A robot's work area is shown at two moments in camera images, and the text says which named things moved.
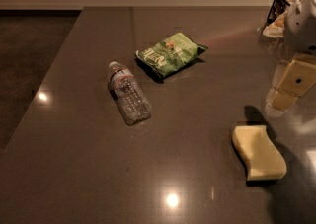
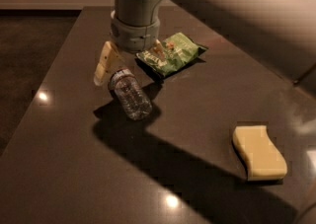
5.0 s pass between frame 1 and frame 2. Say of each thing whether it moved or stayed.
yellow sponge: stayed
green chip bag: stayed
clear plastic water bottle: moved
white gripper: moved
